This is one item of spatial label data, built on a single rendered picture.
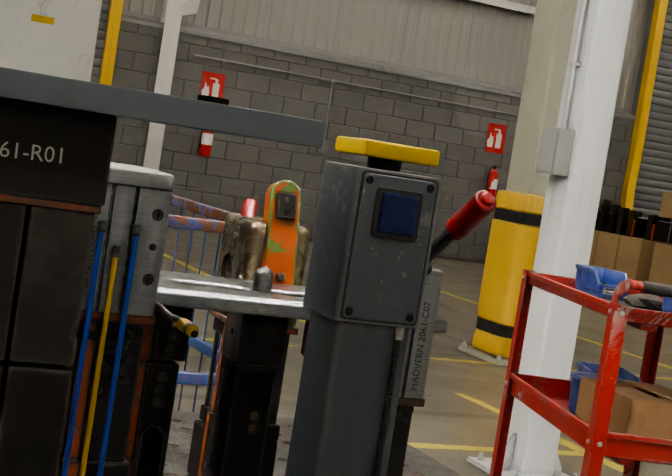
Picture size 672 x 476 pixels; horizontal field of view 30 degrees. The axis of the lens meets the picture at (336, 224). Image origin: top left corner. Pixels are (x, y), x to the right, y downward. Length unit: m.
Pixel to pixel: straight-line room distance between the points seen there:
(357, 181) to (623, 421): 2.33
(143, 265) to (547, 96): 7.23
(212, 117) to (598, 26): 4.25
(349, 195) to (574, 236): 4.12
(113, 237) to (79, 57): 8.22
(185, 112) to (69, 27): 8.39
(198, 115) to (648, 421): 2.47
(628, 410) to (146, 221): 2.27
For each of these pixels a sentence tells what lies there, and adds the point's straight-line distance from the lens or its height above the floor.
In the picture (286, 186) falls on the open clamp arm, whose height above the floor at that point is 1.10.
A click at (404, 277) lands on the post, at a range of 0.91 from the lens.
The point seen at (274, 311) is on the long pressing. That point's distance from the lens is 1.17.
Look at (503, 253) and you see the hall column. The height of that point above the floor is 0.70.
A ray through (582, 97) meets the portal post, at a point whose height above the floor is 1.52.
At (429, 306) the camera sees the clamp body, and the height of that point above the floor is 1.03.
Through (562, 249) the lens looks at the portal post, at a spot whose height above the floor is 0.93.
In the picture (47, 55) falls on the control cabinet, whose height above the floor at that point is 1.54.
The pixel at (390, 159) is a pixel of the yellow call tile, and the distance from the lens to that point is 0.90.
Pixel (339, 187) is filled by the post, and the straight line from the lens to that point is 0.91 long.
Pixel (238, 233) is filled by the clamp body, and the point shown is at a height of 1.04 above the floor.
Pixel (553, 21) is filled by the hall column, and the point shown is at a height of 2.22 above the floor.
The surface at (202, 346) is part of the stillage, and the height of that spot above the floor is 0.56.
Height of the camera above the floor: 1.14
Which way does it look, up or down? 3 degrees down
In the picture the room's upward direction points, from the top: 9 degrees clockwise
